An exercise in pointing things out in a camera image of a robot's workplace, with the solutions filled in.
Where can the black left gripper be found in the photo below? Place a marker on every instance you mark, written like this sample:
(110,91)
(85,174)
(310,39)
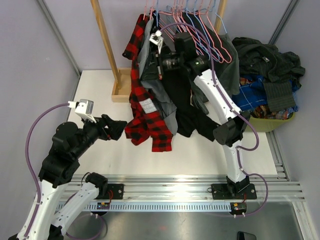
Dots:
(115,127)

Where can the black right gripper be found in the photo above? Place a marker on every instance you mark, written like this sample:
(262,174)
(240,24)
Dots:
(157,60)

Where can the grey shirt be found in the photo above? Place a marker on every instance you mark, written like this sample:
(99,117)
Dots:
(161,102)

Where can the black button shirt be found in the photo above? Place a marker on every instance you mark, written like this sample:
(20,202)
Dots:
(190,110)

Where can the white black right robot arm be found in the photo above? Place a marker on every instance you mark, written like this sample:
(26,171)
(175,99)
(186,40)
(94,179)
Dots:
(233,122)

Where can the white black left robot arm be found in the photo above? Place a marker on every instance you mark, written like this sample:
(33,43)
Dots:
(69,143)

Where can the red black plaid shirt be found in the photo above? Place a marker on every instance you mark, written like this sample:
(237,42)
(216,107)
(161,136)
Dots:
(147,121)

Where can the dark green t-shirt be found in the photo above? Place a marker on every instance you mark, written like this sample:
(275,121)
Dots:
(227,73)

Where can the blue checked shirt in basket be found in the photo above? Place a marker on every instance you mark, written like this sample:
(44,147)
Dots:
(252,97)

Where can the dark striped shirt on pile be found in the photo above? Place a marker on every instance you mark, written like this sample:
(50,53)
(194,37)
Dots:
(280,71)

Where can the wooden clothes rack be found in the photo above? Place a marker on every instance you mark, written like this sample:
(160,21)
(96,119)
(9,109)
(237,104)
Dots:
(122,76)

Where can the green laundry basket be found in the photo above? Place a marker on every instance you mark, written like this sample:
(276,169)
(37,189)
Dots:
(267,125)

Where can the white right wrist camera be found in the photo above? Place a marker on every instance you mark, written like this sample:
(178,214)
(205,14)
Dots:
(157,39)

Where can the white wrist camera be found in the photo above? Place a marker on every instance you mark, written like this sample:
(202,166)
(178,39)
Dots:
(157,39)
(83,108)

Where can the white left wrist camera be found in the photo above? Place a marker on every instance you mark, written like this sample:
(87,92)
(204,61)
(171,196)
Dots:
(83,108)

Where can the pink and blue wire hangers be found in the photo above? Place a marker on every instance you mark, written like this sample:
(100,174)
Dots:
(200,19)

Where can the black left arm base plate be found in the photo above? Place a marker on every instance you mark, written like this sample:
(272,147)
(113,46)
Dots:
(114,191)

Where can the white slotted cable duct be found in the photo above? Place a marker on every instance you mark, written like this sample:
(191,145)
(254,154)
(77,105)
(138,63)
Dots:
(125,206)

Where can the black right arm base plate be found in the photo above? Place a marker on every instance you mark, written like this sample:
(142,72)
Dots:
(220,191)

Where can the aluminium rail frame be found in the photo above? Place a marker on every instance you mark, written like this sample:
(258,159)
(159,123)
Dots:
(159,183)

